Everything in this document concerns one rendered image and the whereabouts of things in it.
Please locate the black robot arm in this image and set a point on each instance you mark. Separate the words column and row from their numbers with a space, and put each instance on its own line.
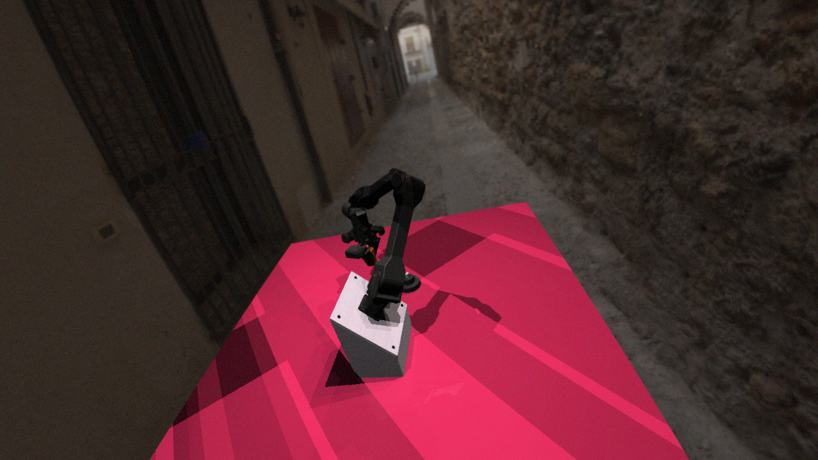
column 388, row 277

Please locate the orange knob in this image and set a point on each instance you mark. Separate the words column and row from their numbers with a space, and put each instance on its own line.
column 372, row 256

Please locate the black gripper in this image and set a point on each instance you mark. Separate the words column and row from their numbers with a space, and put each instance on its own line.
column 365, row 235

